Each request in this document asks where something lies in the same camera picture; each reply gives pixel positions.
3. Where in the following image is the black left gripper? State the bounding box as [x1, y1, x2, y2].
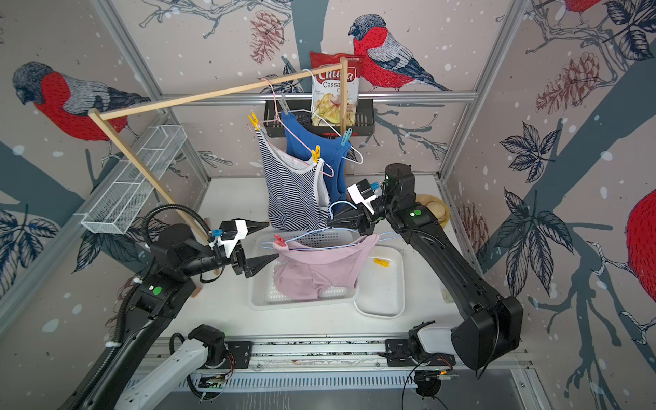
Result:
[180, 219, 278, 279]

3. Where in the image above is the red clothespin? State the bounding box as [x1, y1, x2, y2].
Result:
[273, 234, 287, 248]

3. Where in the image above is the pink tank top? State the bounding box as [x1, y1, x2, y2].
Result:
[273, 234, 380, 301]

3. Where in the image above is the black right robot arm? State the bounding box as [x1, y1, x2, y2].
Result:
[327, 163, 524, 372]

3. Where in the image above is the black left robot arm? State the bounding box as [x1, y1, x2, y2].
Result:
[62, 204, 276, 409]

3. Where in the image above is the blue white striped tank top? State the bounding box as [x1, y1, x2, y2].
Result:
[256, 129, 330, 232]

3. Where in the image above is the white perforated plastic basket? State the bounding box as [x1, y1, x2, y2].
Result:
[247, 231, 359, 310]

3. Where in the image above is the yellow clothespin striped top right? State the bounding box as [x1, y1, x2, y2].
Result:
[311, 145, 321, 163]

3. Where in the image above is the yellow clothespin striped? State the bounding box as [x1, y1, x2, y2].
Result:
[311, 145, 321, 163]
[248, 112, 261, 131]

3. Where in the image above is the white plastic tray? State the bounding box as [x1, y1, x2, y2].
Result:
[354, 246, 406, 319]

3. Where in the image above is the teal clothespin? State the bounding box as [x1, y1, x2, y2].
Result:
[340, 128, 353, 146]

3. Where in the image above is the yellow bowl with buns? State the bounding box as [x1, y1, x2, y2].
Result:
[416, 194, 450, 228]

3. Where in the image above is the yellow clothespin striped top left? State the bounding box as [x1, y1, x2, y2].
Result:
[248, 112, 261, 131]

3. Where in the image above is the cassava chips bag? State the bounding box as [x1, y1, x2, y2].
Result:
[310, 51, 363, 126]

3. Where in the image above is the grey clothespin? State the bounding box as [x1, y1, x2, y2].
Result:
[278, 95, 290, 115]

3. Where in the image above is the wooden clothes rack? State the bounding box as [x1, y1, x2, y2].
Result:
[88, 57, 360, 247]

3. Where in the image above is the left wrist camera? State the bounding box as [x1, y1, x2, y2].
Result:
[208, 220, 249, 258]

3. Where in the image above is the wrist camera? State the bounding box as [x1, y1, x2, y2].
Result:
[208, 220, 249, 258]
[347, 179, 382, 215]

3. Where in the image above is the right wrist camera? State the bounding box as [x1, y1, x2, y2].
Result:
[347, 179, 382, 215]

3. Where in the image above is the black wall basket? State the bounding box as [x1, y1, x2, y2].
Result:
[263, 98, 376, 139]

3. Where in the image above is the white wire hanger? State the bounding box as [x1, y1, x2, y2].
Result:
[290, 68, 364, 164]

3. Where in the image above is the pink wire hanger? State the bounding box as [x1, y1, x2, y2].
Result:
[261, 77, 312, 154]

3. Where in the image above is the white wire wall basket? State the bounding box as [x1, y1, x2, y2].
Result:
[81, 125, 187, 234]

